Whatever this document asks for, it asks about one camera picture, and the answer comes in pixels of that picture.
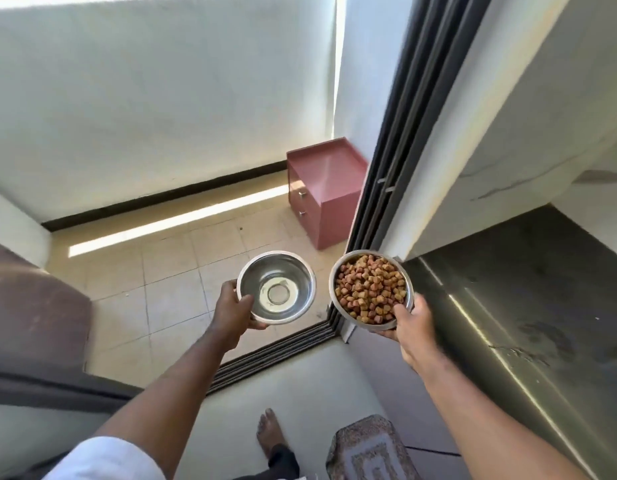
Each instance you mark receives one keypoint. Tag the person's left hand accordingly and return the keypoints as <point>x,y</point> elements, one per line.
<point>232,314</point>

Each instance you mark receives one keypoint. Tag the person's right hand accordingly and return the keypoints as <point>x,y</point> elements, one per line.
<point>414,328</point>

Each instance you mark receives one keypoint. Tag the person's left thumb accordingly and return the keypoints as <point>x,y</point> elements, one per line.
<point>246,304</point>

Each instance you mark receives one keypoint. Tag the person's right thumb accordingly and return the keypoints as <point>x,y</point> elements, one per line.
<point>401,314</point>

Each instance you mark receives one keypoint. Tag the steel bowl with kibble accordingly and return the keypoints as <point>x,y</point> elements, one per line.
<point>372,289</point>

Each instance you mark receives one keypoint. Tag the person's right forearm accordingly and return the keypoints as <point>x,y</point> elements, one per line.
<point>488,424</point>

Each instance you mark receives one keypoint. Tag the person's left forearm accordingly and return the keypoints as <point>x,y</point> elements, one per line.
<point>173,394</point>

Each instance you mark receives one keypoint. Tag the brown pet food kibble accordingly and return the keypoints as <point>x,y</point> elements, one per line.
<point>370,288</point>

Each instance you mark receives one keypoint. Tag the person's foot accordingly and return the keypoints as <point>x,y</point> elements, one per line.
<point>269,432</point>

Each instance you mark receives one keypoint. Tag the pink drawer cabinet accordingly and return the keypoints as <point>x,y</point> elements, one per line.
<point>324,190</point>

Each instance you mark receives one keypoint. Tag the patterned floor mat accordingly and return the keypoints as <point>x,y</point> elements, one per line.
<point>364,450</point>

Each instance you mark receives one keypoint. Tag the person's dark trouser leg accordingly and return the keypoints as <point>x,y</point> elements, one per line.
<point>283,462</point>

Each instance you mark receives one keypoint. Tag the brown door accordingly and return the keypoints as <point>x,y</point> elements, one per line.
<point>33,319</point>

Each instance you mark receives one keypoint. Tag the person's white sleeve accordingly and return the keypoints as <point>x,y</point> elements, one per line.
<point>98,460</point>

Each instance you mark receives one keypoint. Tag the black sliding door frame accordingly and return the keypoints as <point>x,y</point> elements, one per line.
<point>413,124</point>

